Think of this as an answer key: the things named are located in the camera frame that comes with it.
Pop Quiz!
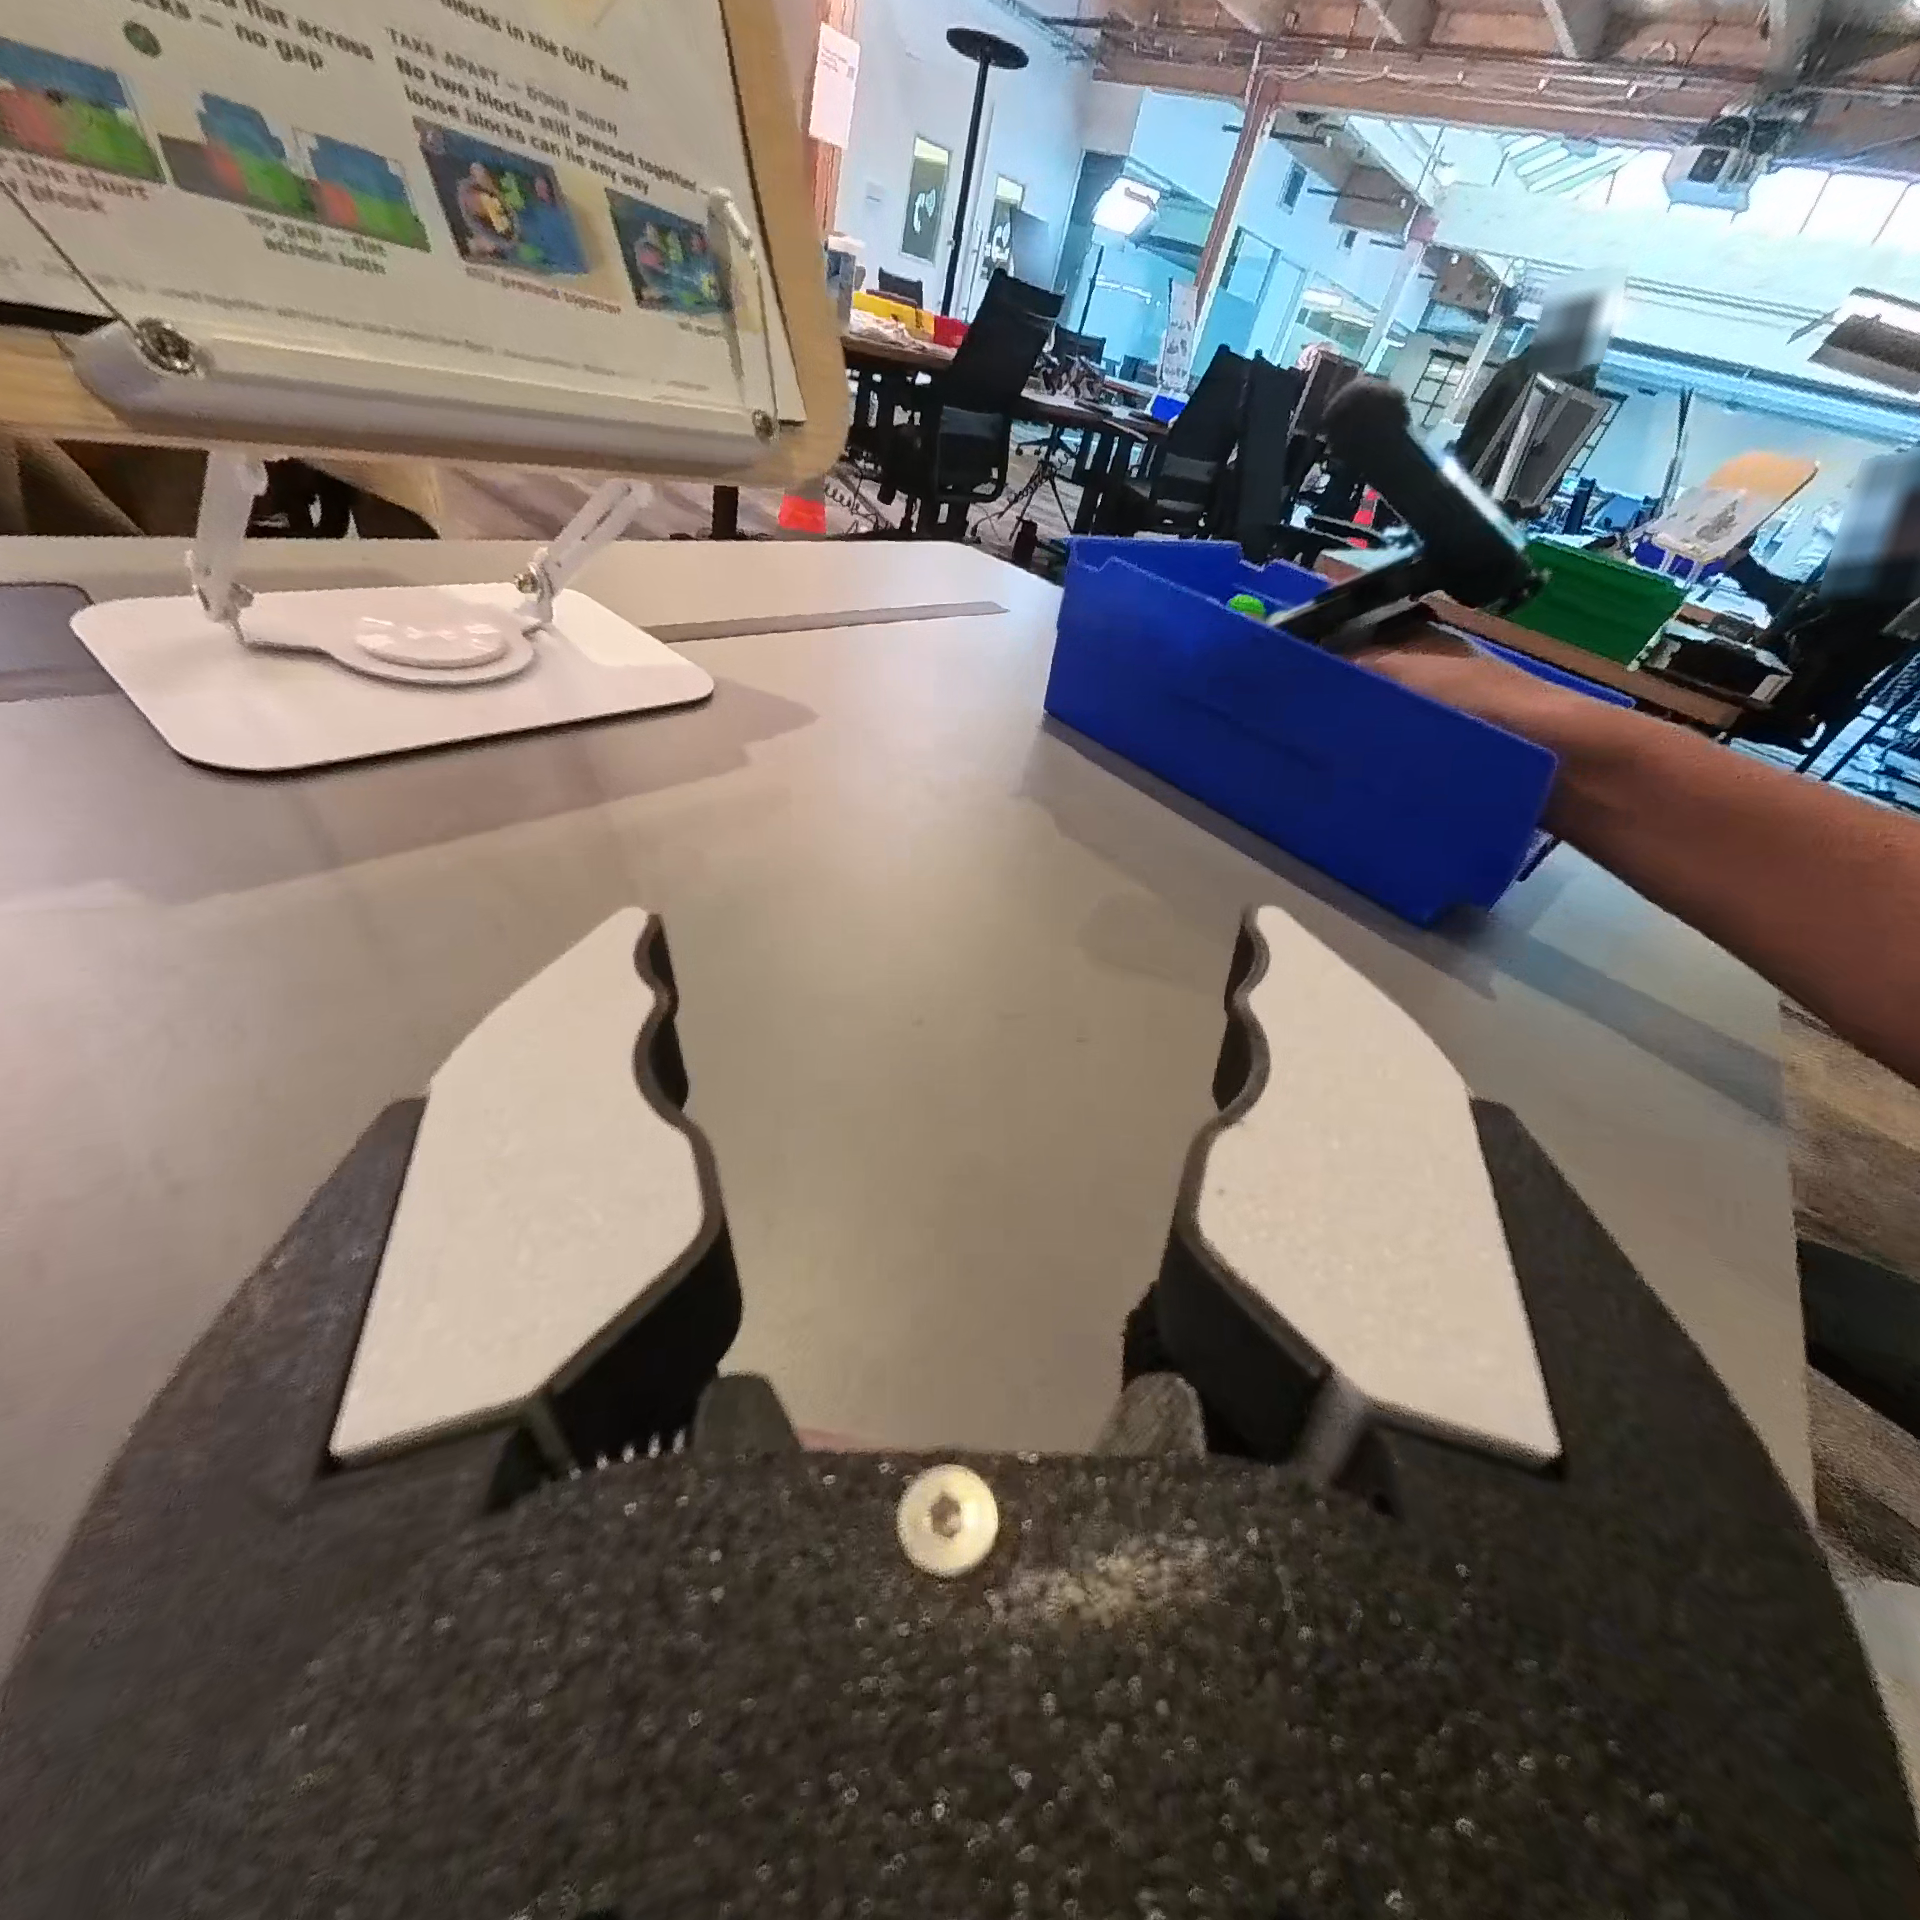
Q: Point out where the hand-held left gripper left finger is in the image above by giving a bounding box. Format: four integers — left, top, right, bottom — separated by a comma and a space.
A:
324, 908, 745, 1472

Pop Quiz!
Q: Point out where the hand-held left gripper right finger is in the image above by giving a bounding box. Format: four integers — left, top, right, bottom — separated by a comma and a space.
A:
1121, 902, 1567, 1489

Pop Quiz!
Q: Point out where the blue plastic storage bin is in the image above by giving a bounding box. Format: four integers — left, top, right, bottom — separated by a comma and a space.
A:
1042, 532, 1562, 928

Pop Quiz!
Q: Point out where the person's right forearm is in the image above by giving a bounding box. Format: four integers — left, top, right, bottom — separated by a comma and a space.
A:
1342, 632, 1920, 1085

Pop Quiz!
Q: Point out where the stack of green crates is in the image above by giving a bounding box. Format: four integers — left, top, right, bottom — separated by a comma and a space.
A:
1504, 536, 1689, 668

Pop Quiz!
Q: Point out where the wooden instruction board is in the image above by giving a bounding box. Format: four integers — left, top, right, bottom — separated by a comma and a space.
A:
1647, 453, 1820, 561
0, 0, 857, 489

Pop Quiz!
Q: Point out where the black office chair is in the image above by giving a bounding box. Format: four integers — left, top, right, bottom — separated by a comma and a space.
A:
901, 269, 1071, 540

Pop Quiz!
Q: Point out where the black floor lamp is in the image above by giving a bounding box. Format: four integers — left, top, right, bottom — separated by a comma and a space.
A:
946, 27, 1035, 303

